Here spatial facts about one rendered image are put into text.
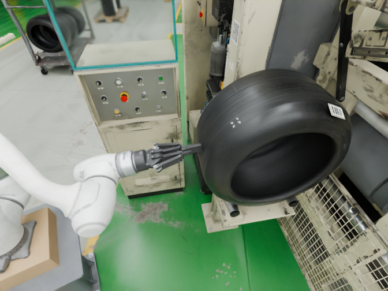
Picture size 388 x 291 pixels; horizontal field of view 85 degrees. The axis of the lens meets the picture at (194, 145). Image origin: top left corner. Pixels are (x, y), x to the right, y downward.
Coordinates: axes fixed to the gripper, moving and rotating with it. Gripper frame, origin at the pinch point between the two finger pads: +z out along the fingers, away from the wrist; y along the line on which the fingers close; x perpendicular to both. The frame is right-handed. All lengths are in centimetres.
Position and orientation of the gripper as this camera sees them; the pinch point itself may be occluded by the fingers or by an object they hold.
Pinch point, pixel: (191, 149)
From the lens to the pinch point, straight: 76.9
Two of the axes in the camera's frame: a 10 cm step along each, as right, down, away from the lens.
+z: 9.7, -2.2, 0.3
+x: 1.4, 6.8, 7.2
